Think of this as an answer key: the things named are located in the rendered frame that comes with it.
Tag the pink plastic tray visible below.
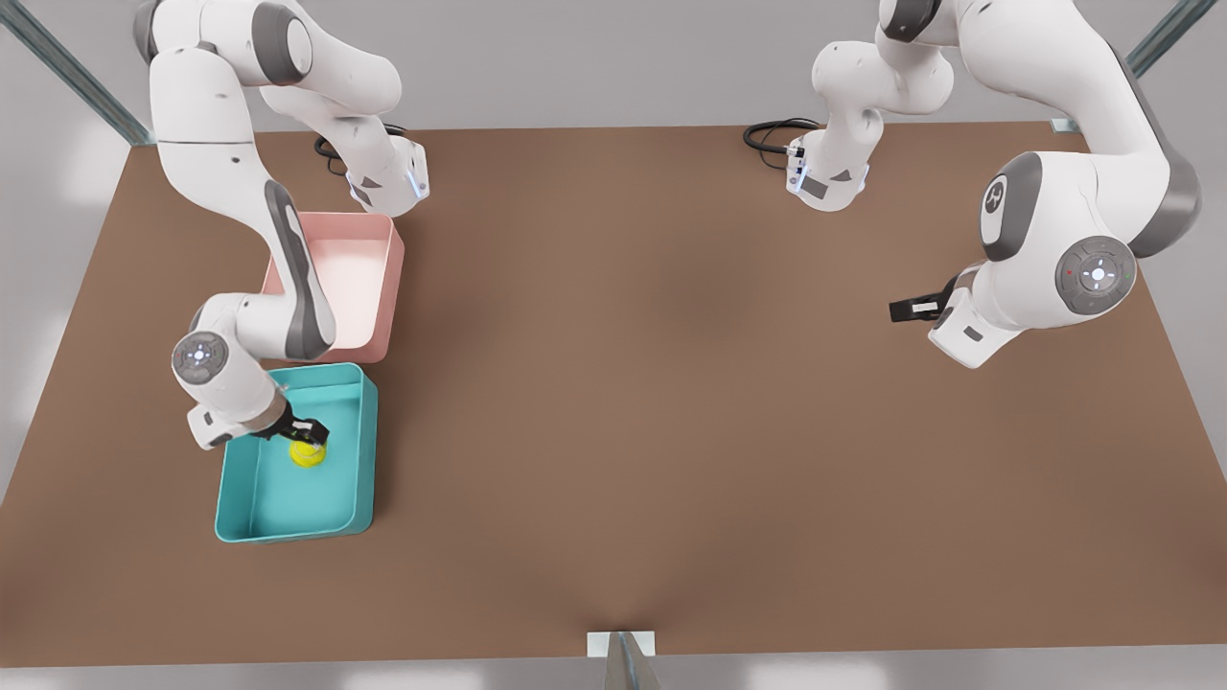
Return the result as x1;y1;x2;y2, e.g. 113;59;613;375
260;211;406;365

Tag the silver frame post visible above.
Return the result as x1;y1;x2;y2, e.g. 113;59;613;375
586;630;663;690
0;0;155;148
1051;0;1220;134

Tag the black cable loop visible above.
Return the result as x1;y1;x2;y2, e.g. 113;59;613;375
742;117;823;174
313;123;409;179

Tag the teal plastic tray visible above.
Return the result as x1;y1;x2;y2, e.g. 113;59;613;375
214;362;380;545

